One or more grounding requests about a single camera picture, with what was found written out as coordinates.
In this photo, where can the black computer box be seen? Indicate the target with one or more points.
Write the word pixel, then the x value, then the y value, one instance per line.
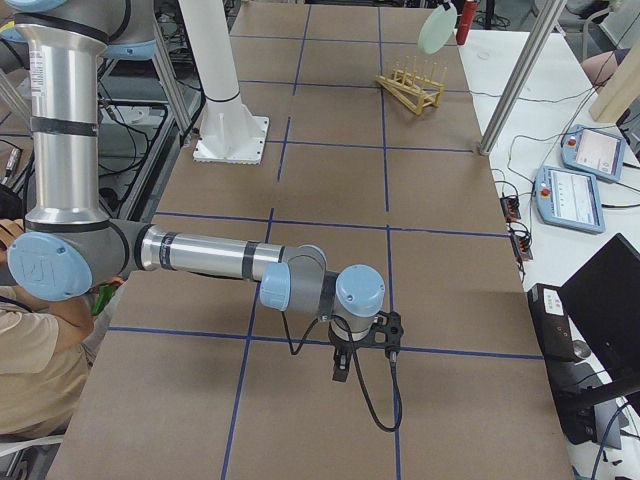
pixel 583 403

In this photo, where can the near teach pendant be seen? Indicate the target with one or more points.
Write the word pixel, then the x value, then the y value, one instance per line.
pixel 569 199

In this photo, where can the orange black connector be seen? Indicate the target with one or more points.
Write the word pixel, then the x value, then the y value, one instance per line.
pixel 521 244
pixel 510 206

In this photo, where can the red bottle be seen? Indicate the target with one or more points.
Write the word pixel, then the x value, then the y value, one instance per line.
pixel 467 16

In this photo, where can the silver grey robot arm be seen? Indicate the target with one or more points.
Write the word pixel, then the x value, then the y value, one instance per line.
pixel 71 245

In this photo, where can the near orange black connector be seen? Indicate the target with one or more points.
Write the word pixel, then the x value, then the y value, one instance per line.
pixel 521 244

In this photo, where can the aluminium frame post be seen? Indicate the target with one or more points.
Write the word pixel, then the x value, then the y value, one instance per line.
pixel 532 49

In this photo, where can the wooden beam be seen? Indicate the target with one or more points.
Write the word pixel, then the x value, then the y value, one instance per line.
pixel 620 90

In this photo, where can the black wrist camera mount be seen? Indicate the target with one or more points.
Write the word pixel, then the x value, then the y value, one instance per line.
pixel 385 333

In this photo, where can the far teach pendant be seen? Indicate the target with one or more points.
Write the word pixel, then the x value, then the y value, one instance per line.
pixel 593 151

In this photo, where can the wooden dish rack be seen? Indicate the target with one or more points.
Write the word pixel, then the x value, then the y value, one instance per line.
pixel 416 85

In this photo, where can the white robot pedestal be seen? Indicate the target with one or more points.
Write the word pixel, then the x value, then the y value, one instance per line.
pixel 228 131

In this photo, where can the black monitor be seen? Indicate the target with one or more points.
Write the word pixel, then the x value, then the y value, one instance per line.
pixel 602 300

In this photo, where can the far orange black connector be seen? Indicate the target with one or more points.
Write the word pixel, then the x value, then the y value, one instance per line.
pixel 510 206

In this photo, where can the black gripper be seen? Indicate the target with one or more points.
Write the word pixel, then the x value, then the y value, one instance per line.
pixel 341 347

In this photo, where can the person in beige shirt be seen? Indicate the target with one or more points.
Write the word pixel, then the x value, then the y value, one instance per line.
pixel 47 348

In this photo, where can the teach pendant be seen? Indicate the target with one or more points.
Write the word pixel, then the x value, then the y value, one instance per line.
pixel 593 151
pixel 569 199

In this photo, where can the pale green plate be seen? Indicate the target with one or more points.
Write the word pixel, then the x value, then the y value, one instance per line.
pixel 437 29

